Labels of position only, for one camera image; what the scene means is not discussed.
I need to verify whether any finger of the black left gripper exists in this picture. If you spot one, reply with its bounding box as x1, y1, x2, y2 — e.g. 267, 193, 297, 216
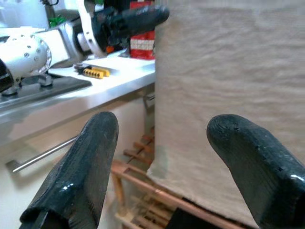
119, 4, 170, 36

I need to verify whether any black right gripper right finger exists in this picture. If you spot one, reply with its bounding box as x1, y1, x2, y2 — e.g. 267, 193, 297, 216
206, 114, 305, 229

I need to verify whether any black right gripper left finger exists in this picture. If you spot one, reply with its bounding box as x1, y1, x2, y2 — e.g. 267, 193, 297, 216
19, 111, 119, 229

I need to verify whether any red package box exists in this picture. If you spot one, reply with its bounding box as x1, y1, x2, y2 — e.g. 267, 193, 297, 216
129, 0, 157, 61

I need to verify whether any cream kitchen cabinet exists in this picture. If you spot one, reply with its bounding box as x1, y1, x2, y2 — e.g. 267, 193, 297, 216
0, 83, 155, 229

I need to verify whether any black gas stove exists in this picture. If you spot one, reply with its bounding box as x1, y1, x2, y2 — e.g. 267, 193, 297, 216
0, 73, 93, 107

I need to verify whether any wooden slat rack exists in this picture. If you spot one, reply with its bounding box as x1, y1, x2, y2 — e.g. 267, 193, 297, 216
110, 126, 253, 229

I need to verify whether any beige cloth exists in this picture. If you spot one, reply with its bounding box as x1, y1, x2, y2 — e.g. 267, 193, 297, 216
147, 0, 305, 229

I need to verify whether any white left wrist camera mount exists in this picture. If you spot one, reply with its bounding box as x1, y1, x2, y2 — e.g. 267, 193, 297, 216
76, 0, 109, 58

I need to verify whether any steel cabinet handle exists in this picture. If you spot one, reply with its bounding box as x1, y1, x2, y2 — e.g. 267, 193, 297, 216
5, 135, 81, 174

